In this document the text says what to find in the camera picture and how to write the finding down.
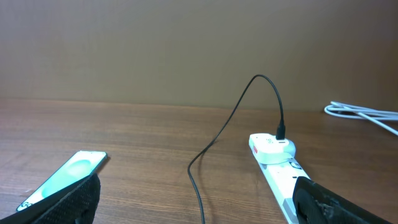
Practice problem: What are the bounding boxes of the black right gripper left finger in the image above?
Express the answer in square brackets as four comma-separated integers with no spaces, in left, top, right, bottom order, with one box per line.
[0,172,101,224]

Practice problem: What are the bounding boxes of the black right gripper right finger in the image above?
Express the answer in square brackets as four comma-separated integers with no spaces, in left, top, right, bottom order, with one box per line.
[293,176,391,224]

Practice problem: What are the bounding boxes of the cyan screen smartphone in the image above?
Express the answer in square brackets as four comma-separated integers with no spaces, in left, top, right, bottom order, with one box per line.
[16,151,108,212]

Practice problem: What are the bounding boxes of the black charging cable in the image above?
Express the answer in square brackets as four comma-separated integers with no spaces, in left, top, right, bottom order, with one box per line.
[187,74,286,224]

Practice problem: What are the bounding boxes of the white charger plug adapter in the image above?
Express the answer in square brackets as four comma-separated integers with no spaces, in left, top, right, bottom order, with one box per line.
[249,133,296,165]

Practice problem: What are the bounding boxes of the white power strip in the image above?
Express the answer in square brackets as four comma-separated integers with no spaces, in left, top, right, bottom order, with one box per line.
[257,158,308,224]

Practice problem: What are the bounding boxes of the white power strip cord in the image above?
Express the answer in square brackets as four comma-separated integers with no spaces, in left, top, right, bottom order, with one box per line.
[323,101,398,137]

